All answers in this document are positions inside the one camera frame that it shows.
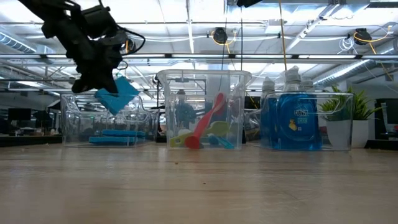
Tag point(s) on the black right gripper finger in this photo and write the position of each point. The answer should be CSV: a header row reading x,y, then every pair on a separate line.
x,y
247,2

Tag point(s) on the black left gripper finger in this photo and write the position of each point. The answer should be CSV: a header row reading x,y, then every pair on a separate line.
x,y
105,82
82,86

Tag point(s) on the red and pink dish brush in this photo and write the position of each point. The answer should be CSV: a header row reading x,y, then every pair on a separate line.
x,y
202,126

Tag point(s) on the yellow-green dish brush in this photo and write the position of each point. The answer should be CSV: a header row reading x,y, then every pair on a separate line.
x,y
217,128

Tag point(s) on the blue dish brush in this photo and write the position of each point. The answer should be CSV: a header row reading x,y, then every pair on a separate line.
x,y
225,143

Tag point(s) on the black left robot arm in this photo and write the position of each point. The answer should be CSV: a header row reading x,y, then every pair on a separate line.
x,y
46,15

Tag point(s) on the dark monitor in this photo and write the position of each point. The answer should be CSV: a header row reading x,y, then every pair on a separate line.
x,y
390,110
19,114

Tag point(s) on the tall clear plastic bin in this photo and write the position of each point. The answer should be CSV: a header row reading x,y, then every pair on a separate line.
x,y
186,84

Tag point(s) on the person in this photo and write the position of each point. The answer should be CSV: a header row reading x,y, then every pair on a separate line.
x,y
185,113

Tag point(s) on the green plant in white pot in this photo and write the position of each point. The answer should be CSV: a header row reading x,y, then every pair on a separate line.
x,y
362,130

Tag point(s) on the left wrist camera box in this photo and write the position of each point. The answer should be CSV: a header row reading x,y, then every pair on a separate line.
x,y
99,20

